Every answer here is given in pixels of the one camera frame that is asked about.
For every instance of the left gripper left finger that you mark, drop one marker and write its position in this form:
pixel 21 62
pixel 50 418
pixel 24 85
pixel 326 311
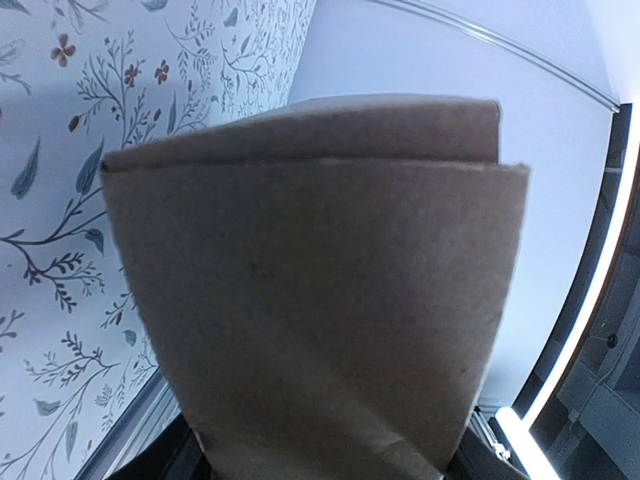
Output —
pixel 174 454

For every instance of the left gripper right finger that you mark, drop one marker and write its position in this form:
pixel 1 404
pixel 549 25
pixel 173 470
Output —
pixel 474 460

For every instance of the brown cardboard paper box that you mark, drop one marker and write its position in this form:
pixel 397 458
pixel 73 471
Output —
pixel 323 283

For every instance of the bright white light strip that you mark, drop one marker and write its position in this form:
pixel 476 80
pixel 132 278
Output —
pixel 589 426

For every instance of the floral patterned table mat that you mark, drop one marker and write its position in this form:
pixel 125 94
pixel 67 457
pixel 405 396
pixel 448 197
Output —
pixel 80 80

